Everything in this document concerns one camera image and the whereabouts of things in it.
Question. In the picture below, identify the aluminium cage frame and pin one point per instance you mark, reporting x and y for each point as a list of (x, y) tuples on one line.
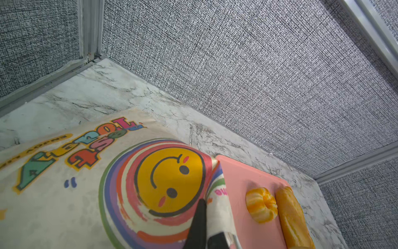
[(252, 80)]

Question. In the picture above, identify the white printed paper bag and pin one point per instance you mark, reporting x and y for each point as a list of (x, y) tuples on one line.
[(122, 182)]

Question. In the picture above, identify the pink plastic tray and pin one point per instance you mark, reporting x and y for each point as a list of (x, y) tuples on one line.
[(241, 178)]

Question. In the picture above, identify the long golden fake baguette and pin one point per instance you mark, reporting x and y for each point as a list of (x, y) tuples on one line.
[(292, 220)]

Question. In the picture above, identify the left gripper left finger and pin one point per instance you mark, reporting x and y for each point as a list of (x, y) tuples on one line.
[(196, 238)]

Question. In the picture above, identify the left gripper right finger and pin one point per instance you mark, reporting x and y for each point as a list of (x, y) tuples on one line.
[(222, 240)]

